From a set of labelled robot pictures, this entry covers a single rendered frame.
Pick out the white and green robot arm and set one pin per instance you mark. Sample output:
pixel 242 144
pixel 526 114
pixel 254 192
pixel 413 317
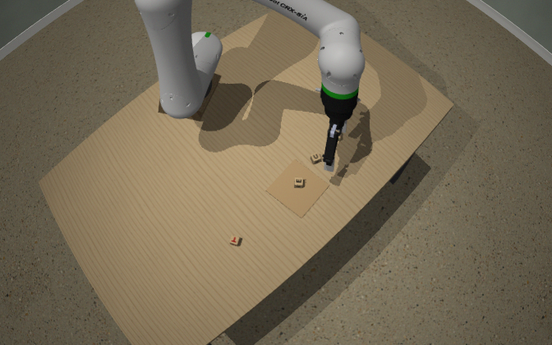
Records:
pixel 168 23

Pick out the tan flat mat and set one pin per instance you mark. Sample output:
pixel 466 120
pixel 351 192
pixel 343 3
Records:
pixel 298 200

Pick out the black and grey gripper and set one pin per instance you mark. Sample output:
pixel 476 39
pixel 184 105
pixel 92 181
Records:
pixel 336 121

